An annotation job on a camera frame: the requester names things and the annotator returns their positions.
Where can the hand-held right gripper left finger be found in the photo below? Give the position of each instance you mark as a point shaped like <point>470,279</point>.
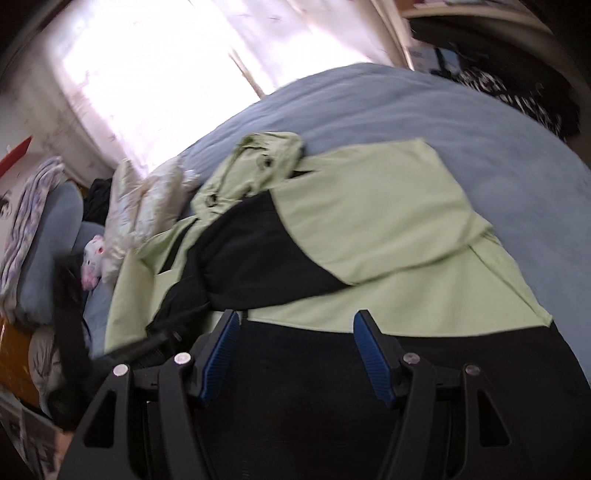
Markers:
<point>221,357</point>

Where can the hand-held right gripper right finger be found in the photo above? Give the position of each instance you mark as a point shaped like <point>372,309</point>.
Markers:
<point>375,362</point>

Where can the green and black jacket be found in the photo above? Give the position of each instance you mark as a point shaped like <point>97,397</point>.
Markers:
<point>369,207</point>

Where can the white and pink plush toy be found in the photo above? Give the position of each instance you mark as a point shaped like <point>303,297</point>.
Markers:
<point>93,258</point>

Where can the black knit cloth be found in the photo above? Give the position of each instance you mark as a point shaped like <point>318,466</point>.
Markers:
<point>98,198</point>

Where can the grey-blue pillow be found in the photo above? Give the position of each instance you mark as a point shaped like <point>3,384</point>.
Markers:
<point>51,240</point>

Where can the striped folded blanket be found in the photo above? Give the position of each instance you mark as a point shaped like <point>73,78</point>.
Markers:
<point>27,221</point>

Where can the floral curtain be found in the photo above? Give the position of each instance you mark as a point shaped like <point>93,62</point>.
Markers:
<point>314,32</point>
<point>152,78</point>

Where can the black and white patterned cloth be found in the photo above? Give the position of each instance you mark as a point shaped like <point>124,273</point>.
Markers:
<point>508,97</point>

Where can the blue and white box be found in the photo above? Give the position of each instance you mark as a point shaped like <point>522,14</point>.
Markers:
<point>425,55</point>

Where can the black instrument bag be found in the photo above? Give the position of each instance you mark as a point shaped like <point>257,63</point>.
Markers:
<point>545,60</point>

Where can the wooden shelf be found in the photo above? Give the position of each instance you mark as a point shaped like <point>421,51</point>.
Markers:
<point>485,9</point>

